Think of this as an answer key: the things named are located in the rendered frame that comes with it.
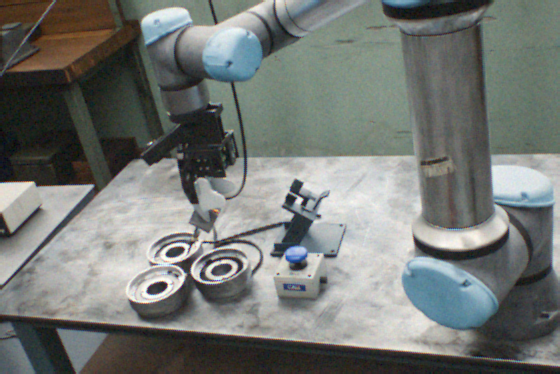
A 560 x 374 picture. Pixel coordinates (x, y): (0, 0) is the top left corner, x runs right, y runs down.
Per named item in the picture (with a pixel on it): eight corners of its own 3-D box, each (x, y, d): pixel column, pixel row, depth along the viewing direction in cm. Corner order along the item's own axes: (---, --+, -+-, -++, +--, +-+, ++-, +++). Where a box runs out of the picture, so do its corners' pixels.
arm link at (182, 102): (150, 93, 103) (171, 73, 110) (158, 120, 106) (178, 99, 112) (194, 90, 101) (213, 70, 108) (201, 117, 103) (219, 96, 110)
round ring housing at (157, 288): (152, 329, 113) (145, 310, 111) (121, 305, 120) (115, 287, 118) (201, 296, 118) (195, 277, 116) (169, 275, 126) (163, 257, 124)
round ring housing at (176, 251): (168, 288, 122) (163, 270, 120) (142, 267, 130) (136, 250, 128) (215, 261, 127) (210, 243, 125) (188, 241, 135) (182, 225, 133)
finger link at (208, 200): (228, 229, 113) (217, 180, 109) (196, 229, 115) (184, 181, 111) (234, 220, 116) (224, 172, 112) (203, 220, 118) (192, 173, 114)
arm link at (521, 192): (567, 241, 97) (569, 160, 91) (530, 295, 89) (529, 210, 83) (487, 223, 105) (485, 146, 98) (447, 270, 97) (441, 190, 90)
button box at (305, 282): (277, 297, 114) (272, 274, 112) (289, 271, 120) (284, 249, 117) (322, 300, 111) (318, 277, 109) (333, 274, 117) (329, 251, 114)
